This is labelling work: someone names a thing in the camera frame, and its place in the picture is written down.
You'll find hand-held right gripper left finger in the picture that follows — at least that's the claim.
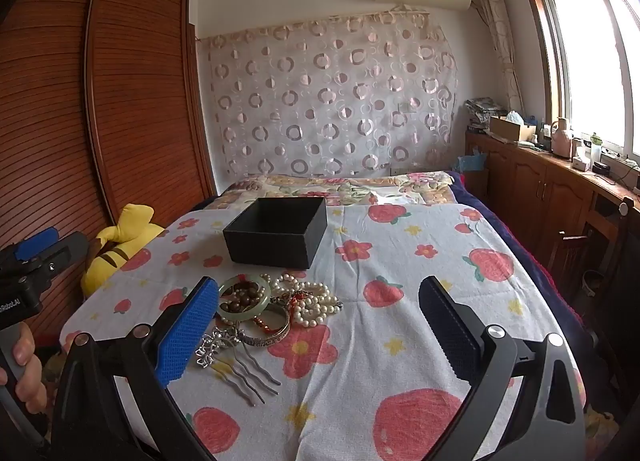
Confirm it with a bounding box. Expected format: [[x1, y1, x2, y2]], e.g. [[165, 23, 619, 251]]
[[50, 276, 221, 461]]

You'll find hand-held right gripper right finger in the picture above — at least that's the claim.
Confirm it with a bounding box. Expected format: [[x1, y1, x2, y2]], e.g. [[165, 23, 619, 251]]
[[419, 275, 586, 461]]

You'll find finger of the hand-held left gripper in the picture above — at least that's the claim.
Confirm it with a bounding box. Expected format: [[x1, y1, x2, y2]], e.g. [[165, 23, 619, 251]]
[[46, 233, 90, 288], [14, 227, 57, 262]]

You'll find silver hair comb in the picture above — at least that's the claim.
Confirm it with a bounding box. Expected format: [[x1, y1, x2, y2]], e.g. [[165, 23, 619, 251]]
[[195, 326, 282, 407]]

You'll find green jade bangle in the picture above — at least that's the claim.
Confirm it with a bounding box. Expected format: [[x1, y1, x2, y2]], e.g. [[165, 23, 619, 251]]
[[218, 275, 272, 318]]

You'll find silver bangle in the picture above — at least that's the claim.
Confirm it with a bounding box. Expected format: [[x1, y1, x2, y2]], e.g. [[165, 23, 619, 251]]
[[235, 308, 292, 348]]

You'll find brown bead bracelet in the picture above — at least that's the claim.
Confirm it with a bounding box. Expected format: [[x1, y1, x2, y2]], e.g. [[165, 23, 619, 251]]
[[222, 281, 262, 310]]

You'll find orange bangle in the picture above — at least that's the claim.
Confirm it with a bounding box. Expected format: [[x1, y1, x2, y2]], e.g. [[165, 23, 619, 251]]
[[250, 310, 291, 337]]

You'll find pearl necklace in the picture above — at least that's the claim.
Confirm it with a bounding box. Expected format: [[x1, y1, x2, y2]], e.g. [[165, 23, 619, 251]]
[[272, 273, 345, 328]]

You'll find black box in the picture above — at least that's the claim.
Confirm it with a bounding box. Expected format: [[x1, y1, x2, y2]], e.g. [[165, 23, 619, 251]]
[[222, 197, 328, 270]]

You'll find person's left hand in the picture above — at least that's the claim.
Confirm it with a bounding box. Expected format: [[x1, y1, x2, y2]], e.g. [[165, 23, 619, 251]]
[[0, 325, 49, 415]]

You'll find yellow plush toy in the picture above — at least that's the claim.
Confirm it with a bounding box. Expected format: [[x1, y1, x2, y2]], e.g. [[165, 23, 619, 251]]
[[81, 203, 166, 298]]

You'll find strawberry print sheet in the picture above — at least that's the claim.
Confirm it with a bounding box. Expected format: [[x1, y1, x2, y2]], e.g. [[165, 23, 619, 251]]
[[59, 204, 588, 461]]

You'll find dark blue blanket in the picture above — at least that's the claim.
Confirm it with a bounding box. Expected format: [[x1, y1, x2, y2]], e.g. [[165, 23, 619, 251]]
[[450, 170, 586, 337]]

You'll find dark wooden chair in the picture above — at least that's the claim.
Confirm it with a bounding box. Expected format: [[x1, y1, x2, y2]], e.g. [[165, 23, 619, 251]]
[[547, 196, 640, 322]]

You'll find brown wooden wardrobe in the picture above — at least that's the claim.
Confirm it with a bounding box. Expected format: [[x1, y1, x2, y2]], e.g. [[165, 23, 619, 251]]
[[0, 0, 218, 322]]

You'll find wooden cabinet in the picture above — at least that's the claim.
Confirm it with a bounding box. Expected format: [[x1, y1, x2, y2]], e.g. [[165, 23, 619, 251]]
[[465, 128, 640, 292]]

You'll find floral quilt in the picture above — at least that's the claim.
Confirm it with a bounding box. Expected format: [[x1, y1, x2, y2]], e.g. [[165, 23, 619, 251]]
[[210, 171, 458, 214]]

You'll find cardboard box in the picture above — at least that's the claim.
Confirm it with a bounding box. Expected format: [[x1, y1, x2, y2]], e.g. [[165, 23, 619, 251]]
[[489, 115, 537, 143]]

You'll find stack of newspapers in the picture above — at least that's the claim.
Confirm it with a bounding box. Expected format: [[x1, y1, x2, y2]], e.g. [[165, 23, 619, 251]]
[[464, 97, 507, 134]]

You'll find pink kettle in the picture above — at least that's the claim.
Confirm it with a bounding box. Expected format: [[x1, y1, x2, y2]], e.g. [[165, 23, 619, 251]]
[[550, 117, 573, 159]]

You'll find window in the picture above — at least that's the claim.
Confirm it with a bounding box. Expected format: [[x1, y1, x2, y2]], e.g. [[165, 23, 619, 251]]
[[515, 0, 640, 162]]

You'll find patterned window curtain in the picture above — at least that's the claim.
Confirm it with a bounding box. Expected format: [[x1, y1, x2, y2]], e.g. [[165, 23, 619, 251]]
[[470, 0, 523, 114]]

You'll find circle pattern wall curtain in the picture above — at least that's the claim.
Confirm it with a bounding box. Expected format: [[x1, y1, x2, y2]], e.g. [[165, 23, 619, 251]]
[[207, 11, 461, 177]]

